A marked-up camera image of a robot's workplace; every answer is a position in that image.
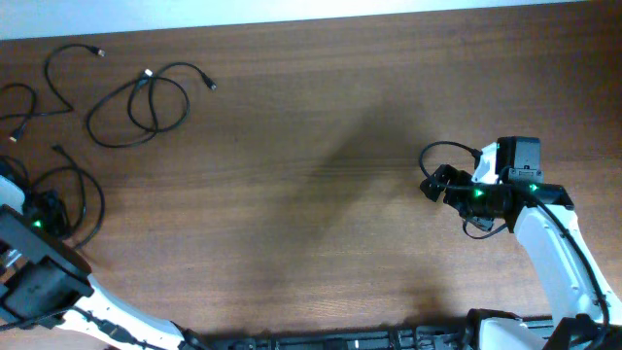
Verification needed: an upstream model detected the black USB cable thick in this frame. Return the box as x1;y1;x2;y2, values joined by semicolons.
86;61;218;149

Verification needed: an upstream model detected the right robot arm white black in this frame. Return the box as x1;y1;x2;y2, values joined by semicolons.
420;136;621;349

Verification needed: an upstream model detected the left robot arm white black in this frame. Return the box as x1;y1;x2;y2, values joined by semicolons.
1;177;190;349

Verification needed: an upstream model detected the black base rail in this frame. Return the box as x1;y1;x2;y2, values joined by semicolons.
186;318;474;350

